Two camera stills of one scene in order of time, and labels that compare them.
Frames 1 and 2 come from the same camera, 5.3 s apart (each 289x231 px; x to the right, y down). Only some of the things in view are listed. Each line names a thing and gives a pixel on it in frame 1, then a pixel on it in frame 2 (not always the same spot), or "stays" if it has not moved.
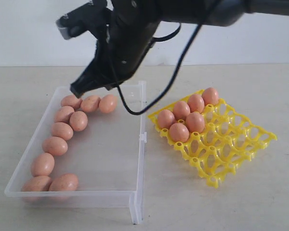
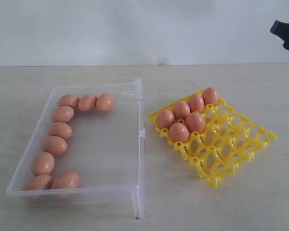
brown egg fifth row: [178, 132] stays
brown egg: [165, 118] stays
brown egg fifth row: [196, 103] stays
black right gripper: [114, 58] → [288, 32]
